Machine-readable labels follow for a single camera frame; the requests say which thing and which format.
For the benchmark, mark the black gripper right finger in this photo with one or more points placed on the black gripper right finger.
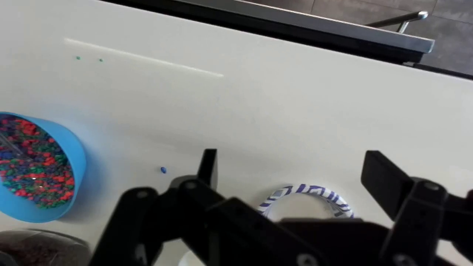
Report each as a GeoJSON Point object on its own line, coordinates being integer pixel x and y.
{"type": "Point", "coordinates": [419, 217]}

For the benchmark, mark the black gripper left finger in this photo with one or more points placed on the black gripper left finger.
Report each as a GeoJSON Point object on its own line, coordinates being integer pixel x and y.
{"type": "Point", "coordinates": [197, 217]}

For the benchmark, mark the blue plastic bowl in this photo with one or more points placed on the blue plastic bowl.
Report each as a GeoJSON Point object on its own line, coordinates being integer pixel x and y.
{"type": "Point", "coordinates": [74, 149]}

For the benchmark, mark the small blue bead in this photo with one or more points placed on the small blue bead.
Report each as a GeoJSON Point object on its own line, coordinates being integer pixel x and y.
{"type": "Point", "coordinates": [163, 171]}

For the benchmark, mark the blue patterned paper plate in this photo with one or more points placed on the blue patterned paper plate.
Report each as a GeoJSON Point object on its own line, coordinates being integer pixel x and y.
{"type": "Point", "coordinates": [315, 190]}

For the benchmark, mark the colourful beads heap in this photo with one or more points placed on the colourful beads heap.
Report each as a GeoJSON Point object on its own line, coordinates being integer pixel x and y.
{"type": "Point", "coordinates": [34, 168]}

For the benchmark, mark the metal tube frame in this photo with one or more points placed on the metal tube frame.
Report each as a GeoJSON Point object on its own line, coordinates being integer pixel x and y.
{"type": "Point", "coordinates": [399, 20]}

